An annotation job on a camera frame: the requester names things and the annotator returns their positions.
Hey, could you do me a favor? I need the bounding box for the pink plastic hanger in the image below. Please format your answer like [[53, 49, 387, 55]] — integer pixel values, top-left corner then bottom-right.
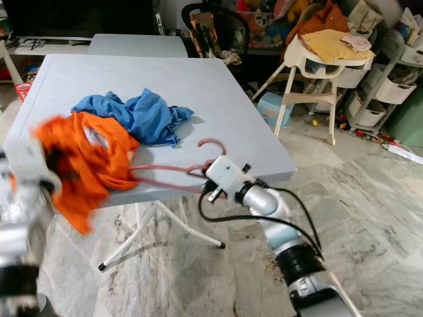
[[131, 137, 233, 196]]

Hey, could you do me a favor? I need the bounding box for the orange shirt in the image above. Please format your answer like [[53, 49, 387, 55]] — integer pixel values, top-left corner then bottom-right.
[[30, 111, 143, 236]]

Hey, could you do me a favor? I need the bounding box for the blue cloth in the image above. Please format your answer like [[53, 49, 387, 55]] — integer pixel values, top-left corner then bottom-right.
[[71, 88, 194, 148]]

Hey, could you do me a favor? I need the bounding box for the light blue plastic box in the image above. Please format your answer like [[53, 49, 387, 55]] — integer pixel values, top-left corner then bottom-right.
[[256, 92, 293, 127]]

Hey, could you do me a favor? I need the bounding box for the pale grey folding table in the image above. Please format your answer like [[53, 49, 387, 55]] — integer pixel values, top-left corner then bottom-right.
[[0, 55, 298, 272]]

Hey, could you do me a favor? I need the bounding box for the cream baby high chair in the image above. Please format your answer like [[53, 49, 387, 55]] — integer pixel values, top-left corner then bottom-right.
[[251, 30, 378, 147]]

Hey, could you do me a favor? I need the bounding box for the yellow cloth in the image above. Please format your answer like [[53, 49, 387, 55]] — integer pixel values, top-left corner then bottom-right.
[[301, 28, 375, 64]]

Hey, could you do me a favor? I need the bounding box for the white paper sheet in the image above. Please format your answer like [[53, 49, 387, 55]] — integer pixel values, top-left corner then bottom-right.
[[387, 143, 423, 166]]

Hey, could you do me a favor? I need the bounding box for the rust orange jacket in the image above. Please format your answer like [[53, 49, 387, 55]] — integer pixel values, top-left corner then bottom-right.
[[284, 0, 352, 44]]

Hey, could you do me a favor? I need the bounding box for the green bin with white top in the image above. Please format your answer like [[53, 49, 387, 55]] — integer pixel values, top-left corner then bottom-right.
[[387, 86, 423, 147]]

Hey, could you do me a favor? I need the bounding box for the grey storage trolley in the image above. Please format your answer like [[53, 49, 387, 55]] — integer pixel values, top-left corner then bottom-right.
[[344, 26, 423, 137]]

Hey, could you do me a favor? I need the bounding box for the small pale pink cloth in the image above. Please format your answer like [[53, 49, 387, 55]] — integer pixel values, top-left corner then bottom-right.
[[340, 33, 375, 53]]

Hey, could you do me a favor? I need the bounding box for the red lattice basket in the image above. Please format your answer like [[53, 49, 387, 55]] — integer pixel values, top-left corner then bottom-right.
[[15, 83, 34, 102]]

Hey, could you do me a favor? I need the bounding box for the black television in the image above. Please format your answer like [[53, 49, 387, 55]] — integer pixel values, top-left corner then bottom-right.
[[3, 0, 153, 39]]

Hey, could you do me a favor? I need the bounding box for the khaki cloth bag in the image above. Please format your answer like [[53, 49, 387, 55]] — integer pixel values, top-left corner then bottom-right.
[[347, 0, 385, 34]]

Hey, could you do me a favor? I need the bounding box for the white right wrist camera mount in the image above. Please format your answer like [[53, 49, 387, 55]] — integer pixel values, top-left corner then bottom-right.
[[204, 155, 252, 203]]

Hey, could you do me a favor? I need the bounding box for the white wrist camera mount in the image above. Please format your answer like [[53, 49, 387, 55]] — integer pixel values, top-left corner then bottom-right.
[[204, 155, 252, 203], [7, 135, 64, 193]]

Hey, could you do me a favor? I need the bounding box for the black round frame stand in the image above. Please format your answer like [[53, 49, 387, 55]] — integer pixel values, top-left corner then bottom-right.
[[180, 3, 251, 67]]

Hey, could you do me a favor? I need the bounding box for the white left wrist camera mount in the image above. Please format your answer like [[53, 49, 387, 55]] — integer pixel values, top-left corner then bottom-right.
[[7, 135, 64, 193]]

